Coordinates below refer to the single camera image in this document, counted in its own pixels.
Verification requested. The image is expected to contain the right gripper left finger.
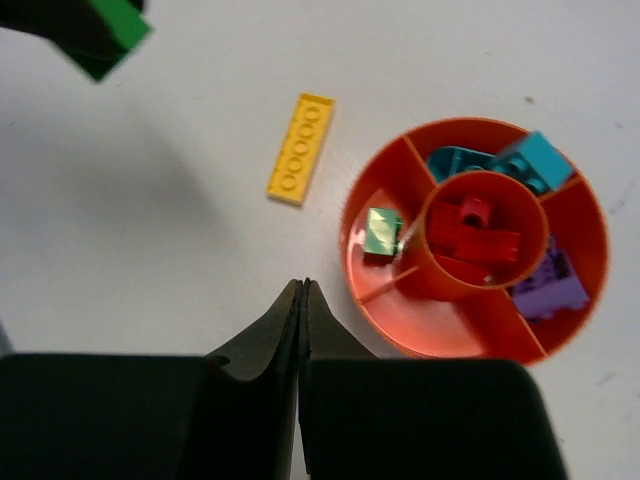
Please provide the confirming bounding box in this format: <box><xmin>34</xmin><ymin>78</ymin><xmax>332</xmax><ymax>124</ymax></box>
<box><xmin>1</xmin><ymin>280</ymin><xmax>303</xmax><ymax>479</ymax></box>

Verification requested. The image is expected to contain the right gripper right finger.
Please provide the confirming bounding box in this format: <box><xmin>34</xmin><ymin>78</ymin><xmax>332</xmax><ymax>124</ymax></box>
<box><xmin>298</xmin><ymin>280</ymin><xmax>568</xmax><ymax>479</ymax></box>

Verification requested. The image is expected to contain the green lego brick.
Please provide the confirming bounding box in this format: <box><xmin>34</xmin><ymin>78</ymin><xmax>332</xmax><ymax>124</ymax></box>
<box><xmin>59</xmin><ymin>0</ymin><xmax>152</xmax><ymax>83</ymax></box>
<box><xmin>363</xmin><ymin>207</ymin><xmax>404</xmax><ymax>261</ymax></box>

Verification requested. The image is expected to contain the orange divided round container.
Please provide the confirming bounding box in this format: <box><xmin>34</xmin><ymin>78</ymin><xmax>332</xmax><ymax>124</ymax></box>
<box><xmin>340</xmin><ymin>117</ymin><xmax>608</xmax><ymax>365</ymax></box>

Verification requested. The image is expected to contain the teal rounded lego brick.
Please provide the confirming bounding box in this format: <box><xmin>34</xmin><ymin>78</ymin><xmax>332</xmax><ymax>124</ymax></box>
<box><xmin>426</xmin><ymin>146</ymin><xmax>494</xmax><ymax>182</ymax></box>

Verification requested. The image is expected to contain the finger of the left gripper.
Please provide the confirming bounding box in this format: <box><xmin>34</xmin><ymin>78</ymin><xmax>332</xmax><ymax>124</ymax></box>
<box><xmin>0</xmin><ymin>0</ymin><xmax>146</xmax><ymax>64</ymax></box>

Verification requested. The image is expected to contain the red lego piece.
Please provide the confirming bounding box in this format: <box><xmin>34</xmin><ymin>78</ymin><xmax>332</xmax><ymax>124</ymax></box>
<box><xmin>426</xmin><ymin>201</ymin><xmax>522</xmax><ymax>264</ymax></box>

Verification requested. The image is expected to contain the purple lego brick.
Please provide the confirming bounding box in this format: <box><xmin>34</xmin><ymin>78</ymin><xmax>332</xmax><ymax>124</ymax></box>
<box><xmin>509</xmin><ymin>234</ymin><xmax>590</xmax><ymax>324</ymax></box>

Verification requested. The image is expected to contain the red lego brick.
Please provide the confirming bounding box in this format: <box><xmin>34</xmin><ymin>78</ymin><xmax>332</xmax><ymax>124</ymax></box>
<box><xmin>460</xmin><ymin>195</ymin><xmax>493</xmax><ymax>229</ymax></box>

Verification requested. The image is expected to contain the light blue small lego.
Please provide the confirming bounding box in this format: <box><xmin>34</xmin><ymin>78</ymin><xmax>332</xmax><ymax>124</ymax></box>
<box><xmin>488</xmin><ymin>131</ymin><xmax>573</xmax><ymax>196</ymax></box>

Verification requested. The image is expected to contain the yellow long lego plate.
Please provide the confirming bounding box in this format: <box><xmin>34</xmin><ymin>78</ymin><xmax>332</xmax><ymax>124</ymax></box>
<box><xmin>266</xmin><ymin>93</ymin><xmax>335</xmax><ymax>206</ymax></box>

